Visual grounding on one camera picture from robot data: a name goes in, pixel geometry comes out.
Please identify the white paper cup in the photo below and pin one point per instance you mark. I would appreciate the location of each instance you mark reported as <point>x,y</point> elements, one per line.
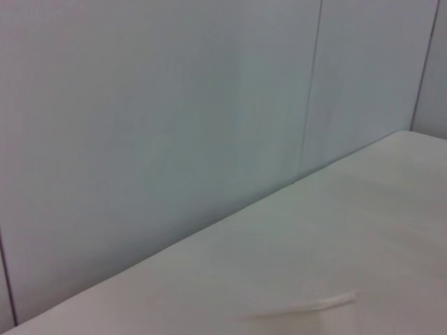
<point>331,303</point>

